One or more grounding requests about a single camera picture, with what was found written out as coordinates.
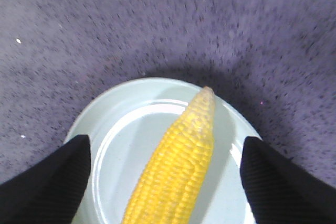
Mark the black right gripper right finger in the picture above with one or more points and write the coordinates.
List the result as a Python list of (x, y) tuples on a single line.
[(279, 191)]

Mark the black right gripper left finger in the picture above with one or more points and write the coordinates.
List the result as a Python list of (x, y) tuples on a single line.
[(52, 190)]

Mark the tall yellow corn cob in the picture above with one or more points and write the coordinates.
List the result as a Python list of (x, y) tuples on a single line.
[(170, 183)]

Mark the light green round plate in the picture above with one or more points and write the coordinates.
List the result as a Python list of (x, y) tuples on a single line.
[(126, 123)]

